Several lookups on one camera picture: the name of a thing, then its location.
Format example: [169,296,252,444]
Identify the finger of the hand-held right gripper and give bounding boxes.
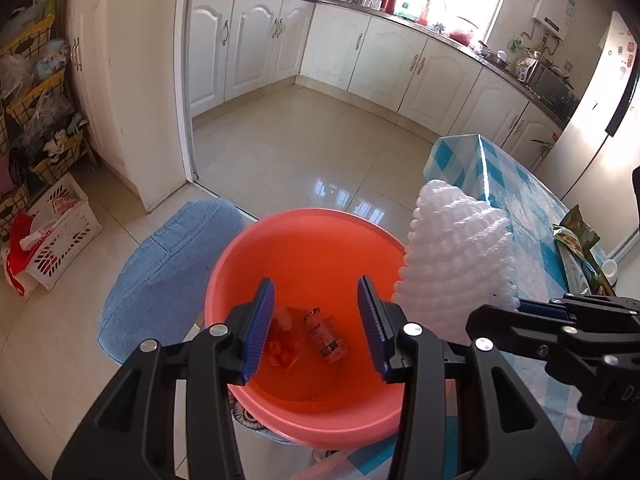
[465,302,581,361]
[517,292,640,328]

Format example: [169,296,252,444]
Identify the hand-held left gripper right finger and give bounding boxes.
[356,275,581,480]

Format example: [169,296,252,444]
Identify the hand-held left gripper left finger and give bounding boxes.
[52,277,277,480]

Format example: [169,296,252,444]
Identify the orange plastic basin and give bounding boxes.
[204,208,458,451]

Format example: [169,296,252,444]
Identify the white foam fruit net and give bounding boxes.
[392,178,521,346]

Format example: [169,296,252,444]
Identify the person's right forearm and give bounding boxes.
[580,417,640,466]

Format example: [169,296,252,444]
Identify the red clear plastic wrapper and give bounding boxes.
[265,306,303,371]

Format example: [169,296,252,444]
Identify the small labelled bottle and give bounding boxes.
[305,308,348,365]

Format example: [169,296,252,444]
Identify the green snack packet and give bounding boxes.
[552,205,618,296]

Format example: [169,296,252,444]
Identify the table with blue checked cloth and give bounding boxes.
[312,133,621,480]

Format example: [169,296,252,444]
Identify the silver refrigerator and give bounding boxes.
[530,10,640,201]

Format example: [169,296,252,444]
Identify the countertop oven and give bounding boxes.
[520,57,576,111]

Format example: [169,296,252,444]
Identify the white plastic basket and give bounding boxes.
[25,172,103,292]

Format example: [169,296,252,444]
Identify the red plastic bag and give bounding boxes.
[4,212,36,297]

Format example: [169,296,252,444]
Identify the small metal pot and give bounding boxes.
[480,45,511,66]

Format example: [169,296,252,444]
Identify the tall white cabinet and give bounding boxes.
[65,0,193,213]

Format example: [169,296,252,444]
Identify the red plastic strainer basket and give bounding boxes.
[450,16,481,46]

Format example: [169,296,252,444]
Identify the white kitchen cabinets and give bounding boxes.
[190,0,566,161]

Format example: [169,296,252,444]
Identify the white water heater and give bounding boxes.
[531,0,576,41]

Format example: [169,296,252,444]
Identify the yellow wire storage rack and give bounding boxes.
[0,12,91,241]

